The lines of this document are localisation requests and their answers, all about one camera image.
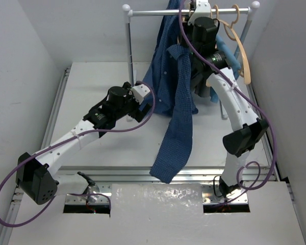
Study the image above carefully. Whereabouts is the blue plaid shirt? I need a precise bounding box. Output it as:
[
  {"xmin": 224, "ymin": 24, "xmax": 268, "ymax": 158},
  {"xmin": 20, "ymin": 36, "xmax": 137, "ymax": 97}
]
[{"xmin": 142, "ymin": 0, "xmax": 199, "ymax": 184}]

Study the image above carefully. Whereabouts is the beige plastic hanger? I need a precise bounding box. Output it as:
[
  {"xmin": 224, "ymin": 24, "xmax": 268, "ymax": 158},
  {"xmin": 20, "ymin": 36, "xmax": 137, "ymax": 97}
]
[{"xmin": 177, "ymin": 16, "xmax": 188, "ymax": 48}]

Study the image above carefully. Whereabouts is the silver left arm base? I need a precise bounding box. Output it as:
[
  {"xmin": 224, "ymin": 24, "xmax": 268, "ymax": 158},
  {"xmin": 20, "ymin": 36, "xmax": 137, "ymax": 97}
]
[{"xmin": 68, "ymin": 171, "xmax": 111, "ymax": 206}]

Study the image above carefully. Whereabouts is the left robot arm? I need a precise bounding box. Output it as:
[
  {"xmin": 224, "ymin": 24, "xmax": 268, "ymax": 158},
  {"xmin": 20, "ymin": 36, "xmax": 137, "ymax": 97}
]
[{"xmin": 16, "ymin": 82, "xmax": 153, "ymax": 205}]

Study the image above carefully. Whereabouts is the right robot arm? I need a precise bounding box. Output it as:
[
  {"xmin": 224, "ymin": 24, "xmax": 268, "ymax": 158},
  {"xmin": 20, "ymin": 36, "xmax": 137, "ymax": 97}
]
[{"xmin": 179, "ymin": 17, "xmax": 269, "ymax": 198}]

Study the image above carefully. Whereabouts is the empty beige hanger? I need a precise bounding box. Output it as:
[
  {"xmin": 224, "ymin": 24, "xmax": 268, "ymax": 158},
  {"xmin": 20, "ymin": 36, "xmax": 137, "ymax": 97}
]
[{"xmin": 218, "ymin": 4, "xmax": 251, "ymax": 85}]

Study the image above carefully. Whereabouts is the light blue cloth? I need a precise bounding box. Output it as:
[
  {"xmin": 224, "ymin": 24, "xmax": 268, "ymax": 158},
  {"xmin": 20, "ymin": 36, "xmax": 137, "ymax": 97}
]
[{"xmin": 210, "ymin": 34, "xmax": 241, "ymax": 103}]

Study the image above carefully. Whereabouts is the grey cloth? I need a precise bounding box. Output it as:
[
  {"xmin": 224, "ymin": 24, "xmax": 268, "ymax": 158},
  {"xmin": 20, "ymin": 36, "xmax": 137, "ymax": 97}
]
[{"xmin": 190, "ymin": 69, "xmax": 212, "ymax": 97}]

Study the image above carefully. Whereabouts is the white clothes rack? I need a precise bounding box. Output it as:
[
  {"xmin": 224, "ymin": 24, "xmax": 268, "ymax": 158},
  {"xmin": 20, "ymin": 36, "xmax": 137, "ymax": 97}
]
[{"xmin": 122, "ymin": 1, "xmax": 260, "ymax": 122}]

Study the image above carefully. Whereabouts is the white foam cover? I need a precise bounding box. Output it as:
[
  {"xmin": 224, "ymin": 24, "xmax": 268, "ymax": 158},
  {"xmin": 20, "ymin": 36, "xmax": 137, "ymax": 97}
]
[{"xmin": 111, "ymin": 184, "xmax": 203, "ymax": 217}]

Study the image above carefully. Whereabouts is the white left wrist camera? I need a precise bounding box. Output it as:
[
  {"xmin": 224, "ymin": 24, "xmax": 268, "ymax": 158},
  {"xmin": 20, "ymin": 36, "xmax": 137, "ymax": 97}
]
[{"xmin": 131, "ymin": 84, "xmax": 150, "ymax": 105}]

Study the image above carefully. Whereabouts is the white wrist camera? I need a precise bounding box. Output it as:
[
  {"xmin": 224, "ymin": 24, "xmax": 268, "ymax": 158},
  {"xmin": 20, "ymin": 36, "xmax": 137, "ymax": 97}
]
[
  {"xmin": 187, "ymin": 0, "xmax": 212, "ymax": 26},
  {"xmin": 131, "ymin": 84, "xmax": 150, "ymax": 105}
]

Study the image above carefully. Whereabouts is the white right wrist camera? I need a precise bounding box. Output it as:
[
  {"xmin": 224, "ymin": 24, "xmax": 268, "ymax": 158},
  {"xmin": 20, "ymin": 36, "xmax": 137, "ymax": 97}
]
[{"xmin": 187, "ymin": 0, "xmax": 212, "ymax": 26}]

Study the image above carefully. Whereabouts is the aluminium rail frame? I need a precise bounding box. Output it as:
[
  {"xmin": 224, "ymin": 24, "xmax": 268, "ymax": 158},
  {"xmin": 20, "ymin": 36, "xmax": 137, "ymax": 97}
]
[{"xmin": 0, "ymin": 65, "xmax": 281, "ymax": 245}]

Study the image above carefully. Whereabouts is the black right base cable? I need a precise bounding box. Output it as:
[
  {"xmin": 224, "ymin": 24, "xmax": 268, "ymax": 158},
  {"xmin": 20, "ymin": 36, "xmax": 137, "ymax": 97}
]
[{"xmin": 212, "ymin": 175, "xmax": 226, "ymax": 199}]

